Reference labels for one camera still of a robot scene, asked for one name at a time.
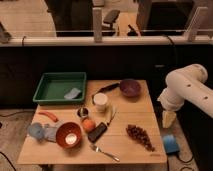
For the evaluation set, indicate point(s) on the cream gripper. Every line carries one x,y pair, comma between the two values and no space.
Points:
168,118

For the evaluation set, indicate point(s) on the dark red grape bunch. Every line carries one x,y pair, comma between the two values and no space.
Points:
140,135

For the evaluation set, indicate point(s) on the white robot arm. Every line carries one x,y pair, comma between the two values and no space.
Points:
185,84

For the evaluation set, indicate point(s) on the white paper cup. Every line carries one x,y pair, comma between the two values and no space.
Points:
100,101

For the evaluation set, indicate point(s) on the small metal cup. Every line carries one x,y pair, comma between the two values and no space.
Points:
82,112

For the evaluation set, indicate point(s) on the blue plastic cup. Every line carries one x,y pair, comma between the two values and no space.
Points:
36,131

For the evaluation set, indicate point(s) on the blue tape roll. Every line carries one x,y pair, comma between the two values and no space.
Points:
170,144

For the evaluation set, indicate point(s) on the purple bowl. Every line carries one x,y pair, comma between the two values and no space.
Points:
130,88

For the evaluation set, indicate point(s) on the wooden table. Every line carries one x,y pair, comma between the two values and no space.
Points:
115,140

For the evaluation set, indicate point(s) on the black rectangular block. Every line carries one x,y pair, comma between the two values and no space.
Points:
95,134

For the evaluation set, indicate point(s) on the silver fork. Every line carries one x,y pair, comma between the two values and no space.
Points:
98,150

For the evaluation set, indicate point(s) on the orange fruit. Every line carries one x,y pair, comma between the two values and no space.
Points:
88,125

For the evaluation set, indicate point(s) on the orange bowl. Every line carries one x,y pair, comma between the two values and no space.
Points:
68,135

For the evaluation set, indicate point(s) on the orange carrot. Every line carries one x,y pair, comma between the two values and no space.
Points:
49,115

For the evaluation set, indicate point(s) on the green plastic tray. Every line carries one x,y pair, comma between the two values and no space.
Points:
53,86

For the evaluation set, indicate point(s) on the grey cloth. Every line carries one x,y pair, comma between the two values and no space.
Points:
50,131

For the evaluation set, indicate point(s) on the black handled knife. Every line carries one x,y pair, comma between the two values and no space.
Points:
106,89

